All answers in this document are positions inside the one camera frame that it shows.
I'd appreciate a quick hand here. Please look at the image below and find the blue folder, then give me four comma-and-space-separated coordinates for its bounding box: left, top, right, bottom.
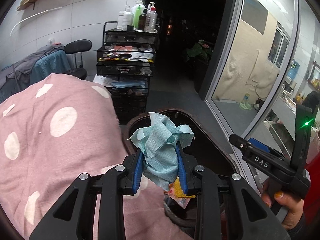
111, 80, 147, 90

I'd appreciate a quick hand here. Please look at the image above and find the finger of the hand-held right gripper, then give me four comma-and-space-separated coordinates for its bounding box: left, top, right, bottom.
229, 134, 278, 173
249, 137, 285, 162

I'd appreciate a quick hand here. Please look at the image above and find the black round chair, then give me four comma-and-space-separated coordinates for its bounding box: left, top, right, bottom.
62, 39, 92, 81

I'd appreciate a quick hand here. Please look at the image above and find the white pump bottle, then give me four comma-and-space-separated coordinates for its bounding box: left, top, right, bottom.
124, 5, 134, 29

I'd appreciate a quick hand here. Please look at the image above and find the yellow orange wrapper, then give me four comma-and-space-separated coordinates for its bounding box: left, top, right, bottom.
164, 176, 197, 209

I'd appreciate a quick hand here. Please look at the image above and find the dark brown bottle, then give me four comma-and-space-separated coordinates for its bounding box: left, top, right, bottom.
138, 9, 148, 31

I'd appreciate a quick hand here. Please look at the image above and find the clear pump bottle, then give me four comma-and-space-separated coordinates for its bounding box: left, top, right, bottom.
145, 2, 158, 32

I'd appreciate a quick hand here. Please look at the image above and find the white paper sheet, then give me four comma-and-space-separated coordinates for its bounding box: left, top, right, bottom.
93, 74, 115, 87

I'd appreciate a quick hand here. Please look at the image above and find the blue water jug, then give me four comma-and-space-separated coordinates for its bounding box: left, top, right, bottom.
286, 60, 300, 80

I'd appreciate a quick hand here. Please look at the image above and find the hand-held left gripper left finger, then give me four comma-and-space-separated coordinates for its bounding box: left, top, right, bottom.
29, 151, 144, 240

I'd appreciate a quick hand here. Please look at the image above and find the black mesh cart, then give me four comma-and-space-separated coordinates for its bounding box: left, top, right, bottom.
96, 21, 159, 125

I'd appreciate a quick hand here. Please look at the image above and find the brown trash bin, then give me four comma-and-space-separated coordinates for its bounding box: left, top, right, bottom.
126, 108, 242, 233

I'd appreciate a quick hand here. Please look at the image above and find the person's right hand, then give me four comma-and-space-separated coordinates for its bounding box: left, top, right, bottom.
261, 178, 305, 230

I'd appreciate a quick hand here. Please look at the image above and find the glass sliding door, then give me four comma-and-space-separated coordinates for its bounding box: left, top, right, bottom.
200, 0, 320, 160

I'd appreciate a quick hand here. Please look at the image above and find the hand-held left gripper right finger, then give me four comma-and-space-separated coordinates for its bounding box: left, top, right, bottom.
175, 145, 292, 240

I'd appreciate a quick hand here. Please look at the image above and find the green pump bottle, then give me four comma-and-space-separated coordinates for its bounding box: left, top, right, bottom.
132, 0, 146, 30

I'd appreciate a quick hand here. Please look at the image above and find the massage bed with teal skirt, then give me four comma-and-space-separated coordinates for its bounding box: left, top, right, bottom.
0, 44, 72, 103

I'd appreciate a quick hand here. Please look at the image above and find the green potted plant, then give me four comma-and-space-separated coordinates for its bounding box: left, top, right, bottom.
184, 39, 214, 63

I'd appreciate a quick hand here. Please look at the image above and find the grey blanket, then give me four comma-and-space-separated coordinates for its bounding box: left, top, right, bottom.
6, 44, 66, 82

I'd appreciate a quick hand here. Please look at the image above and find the red plastic container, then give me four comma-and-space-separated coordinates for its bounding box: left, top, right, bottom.
302, 160, 320, 180

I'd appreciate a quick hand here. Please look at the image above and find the pink polka dot blanket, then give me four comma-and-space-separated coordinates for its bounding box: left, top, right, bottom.
0, 73, 193, 240

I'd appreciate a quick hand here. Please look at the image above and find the teal cloth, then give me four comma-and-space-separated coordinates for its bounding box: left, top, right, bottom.
132, 112, 195, 192

